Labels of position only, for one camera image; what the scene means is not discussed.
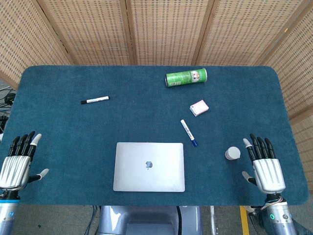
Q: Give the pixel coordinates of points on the grey blue robot torso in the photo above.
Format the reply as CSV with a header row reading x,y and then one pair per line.
x,y
149,220

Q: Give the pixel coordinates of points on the blue cap whiteboard marker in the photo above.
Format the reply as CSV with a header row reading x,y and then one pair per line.
x,y
188,131

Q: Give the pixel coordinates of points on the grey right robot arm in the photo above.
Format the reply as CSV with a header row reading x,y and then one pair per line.
x,y
278,215

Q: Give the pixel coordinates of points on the woven bamboo folding screen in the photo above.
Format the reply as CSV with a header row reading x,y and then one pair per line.
x,y
166,31

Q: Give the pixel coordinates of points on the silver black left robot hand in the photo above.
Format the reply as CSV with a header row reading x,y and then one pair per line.
x,y
15,169

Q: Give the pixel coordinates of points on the blue felt table mat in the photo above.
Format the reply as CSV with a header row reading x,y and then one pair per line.
x,y
73,137

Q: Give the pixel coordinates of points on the silver laptop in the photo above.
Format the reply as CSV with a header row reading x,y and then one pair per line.
x,y
149,167

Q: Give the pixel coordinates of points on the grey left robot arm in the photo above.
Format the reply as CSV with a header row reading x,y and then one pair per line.
x,y
8,213

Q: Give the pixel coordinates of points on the small white round jar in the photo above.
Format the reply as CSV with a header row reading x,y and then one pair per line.
x,y
232,153

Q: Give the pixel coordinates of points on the small white pink box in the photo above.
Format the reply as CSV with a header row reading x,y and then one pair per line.
x,y
199,107

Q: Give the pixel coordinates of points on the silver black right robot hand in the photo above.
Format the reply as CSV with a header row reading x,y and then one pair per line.
x,y
268,173

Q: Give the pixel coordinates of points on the black cap whiteboard marker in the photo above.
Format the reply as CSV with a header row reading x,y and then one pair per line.
x,y
96,100

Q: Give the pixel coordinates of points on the green chips can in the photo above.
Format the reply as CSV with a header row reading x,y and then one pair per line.
x,y
185,77

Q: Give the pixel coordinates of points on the white table leg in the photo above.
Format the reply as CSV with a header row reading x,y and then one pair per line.
x,y
212,220

